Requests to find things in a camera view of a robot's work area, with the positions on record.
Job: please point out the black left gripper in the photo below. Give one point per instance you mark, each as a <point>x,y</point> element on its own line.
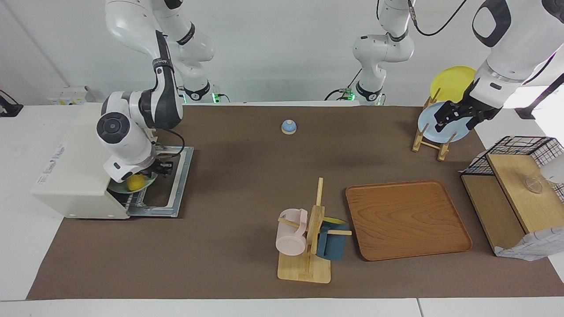
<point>479,103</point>

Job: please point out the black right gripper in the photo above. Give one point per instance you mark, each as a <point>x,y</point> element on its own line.
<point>152,168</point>

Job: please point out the green plate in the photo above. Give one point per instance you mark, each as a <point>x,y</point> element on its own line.
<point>118,188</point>

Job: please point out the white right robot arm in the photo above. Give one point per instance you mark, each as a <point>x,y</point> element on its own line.
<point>132,145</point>

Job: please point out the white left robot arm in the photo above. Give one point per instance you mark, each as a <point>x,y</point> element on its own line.
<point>520,44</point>

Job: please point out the yellow corn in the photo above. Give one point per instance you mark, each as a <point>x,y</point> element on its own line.
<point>136,182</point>

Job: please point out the white toaster oven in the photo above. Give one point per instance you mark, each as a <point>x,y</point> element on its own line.
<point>75,176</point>

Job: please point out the light blue plate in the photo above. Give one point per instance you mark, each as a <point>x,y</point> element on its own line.
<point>429,121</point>

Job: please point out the yellow plate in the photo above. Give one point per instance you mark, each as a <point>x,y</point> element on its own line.
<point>454,81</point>

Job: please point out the wooden plate rack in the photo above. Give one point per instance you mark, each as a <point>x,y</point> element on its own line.
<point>418,143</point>

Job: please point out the black stand with foot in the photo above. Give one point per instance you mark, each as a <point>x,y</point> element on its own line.
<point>526,113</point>

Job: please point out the wooden shelf box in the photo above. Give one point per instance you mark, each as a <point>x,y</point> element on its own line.
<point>515,193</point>

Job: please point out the clear glass bowl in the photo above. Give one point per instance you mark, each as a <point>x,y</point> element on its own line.
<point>534,185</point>

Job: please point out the brown table mat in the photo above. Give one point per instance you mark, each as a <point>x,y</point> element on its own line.
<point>264,198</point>

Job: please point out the brown wooden tray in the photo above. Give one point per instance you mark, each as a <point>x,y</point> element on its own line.
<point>405,220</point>

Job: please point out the white power strip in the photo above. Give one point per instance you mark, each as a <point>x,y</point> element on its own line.
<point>72,96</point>

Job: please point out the blue service bell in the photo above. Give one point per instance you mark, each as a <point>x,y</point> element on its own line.
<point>288,127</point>

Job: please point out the pink mug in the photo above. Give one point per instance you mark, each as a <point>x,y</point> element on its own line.
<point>291,240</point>

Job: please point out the white patterned cloth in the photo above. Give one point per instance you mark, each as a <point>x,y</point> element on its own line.
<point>537,248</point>

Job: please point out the wooden mug rack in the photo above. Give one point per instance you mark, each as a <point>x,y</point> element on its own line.
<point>304,268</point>

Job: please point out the dark blue mug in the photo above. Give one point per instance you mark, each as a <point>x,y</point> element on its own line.
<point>332,246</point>

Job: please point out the black clamp mount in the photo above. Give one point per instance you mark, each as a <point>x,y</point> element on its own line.
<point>9,106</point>

